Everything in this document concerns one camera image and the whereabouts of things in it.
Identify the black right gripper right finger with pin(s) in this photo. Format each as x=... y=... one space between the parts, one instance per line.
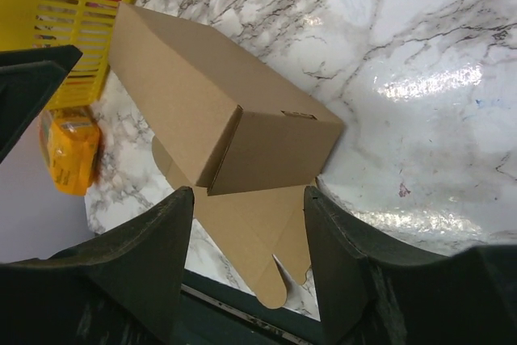
x=374 y=289

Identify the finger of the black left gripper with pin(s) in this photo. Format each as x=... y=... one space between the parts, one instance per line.
x=57 y=61
x=25 y=90

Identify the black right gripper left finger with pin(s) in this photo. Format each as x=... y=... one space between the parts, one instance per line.
x=121 y=287

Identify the brown cardboard box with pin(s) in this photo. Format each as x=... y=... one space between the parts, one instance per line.
x=243 y=137

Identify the yellow plastic shopping basket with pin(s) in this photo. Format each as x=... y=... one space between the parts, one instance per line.
x=86 y=24

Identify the orange gummy candy bag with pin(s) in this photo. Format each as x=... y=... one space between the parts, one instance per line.
x=69 y=142

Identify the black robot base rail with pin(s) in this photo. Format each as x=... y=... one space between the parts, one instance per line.
x=214 y=313

